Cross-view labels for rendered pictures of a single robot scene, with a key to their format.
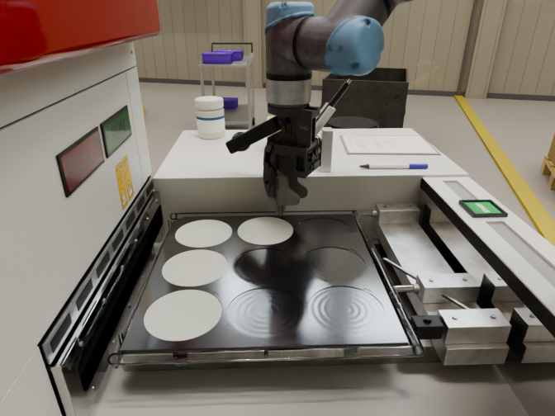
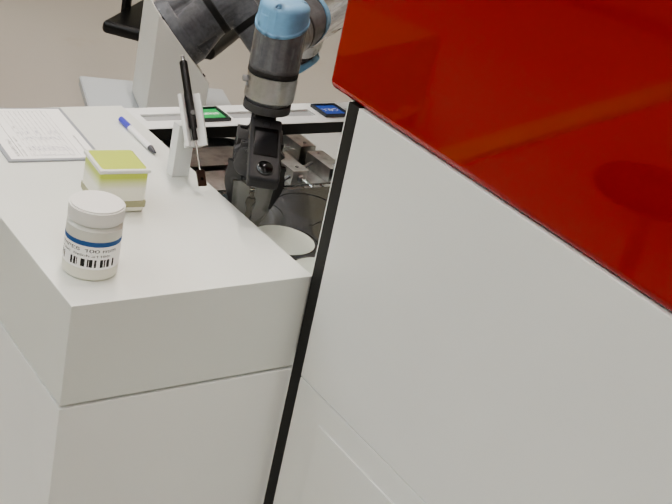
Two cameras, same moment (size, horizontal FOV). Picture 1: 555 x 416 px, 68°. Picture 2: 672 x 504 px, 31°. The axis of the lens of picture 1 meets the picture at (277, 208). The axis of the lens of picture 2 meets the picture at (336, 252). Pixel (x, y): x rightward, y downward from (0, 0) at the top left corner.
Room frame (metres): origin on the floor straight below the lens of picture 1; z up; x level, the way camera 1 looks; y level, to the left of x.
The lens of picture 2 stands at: (1.60, 1.42, 1.69)
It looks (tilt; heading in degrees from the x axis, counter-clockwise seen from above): 25 degrees down; 233
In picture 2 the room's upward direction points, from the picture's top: 12 degrees clockwise
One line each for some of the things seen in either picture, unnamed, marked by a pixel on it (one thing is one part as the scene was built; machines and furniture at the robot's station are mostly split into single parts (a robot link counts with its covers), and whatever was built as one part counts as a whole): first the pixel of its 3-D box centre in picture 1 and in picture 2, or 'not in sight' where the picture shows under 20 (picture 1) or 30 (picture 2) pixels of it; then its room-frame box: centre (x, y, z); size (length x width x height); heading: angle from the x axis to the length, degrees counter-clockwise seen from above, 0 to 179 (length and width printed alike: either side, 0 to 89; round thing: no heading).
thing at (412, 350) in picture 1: (268, 354); not in sight; (0.36, 0.01, 0.90); 0.37 x 0.01 x 0.01; 92
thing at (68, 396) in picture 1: (126, 276); not in sight; (0.51, 0.23, 0.89); 0.44 x 0.02 x 0.10; 2
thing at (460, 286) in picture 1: (446, 287); (288, 168); (0.49, -0.25, 0.89); 0.08 x 0.03 x 0.03; 92
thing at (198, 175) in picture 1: (303, 177); (95, 231); (0.93, -0.06, 0.89); 0.62 x 0.35 x 0.14; 92
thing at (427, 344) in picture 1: (309, 352); not in sight; (0.42, -0.04, 0.84); 0.50 x 0.02 x 0.03; 92
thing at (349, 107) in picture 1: (365, 107); not in sight; (4.23, -0.90, 0.34); 1.01 x 0.82 x 0.68; 168
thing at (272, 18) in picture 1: (291, 40); (280, 36); (0.70, -0.02, 1.22); 0.09 x 0.08 x 0.11; 42
